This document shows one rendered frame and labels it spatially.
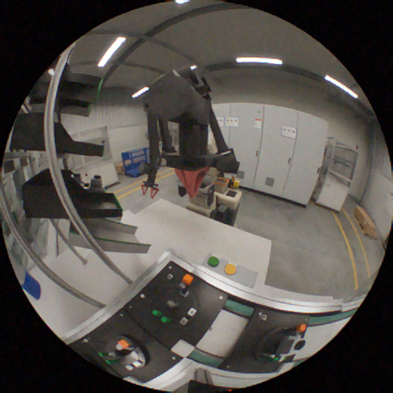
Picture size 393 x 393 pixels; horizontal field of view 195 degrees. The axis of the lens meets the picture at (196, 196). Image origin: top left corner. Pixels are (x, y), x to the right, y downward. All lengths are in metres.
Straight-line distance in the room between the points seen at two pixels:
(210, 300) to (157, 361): 0.27
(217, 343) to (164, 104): 0.55
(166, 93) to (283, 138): 2.91
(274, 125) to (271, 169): 1.05
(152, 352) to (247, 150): 3.17
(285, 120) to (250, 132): 0.89
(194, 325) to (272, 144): 3.01
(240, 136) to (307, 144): 1.63
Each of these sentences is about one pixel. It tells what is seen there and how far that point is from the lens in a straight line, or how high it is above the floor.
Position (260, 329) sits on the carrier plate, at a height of 0.97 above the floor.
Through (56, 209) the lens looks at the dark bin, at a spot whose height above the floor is 1.28.
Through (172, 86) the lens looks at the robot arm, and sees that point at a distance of 0.15.
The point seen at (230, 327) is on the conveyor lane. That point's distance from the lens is 0.47.
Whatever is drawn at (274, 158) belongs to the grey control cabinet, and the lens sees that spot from 3.00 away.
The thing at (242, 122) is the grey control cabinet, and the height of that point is 1.76.
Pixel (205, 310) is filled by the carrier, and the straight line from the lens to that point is 0.40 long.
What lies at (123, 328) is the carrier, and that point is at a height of 0.97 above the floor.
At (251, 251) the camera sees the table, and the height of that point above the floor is 0.86.
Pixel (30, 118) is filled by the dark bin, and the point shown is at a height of 1.49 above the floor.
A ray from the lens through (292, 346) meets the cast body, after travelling 0.37.
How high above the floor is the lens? 1.37
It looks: 30 degrees down
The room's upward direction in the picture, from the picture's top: straight up
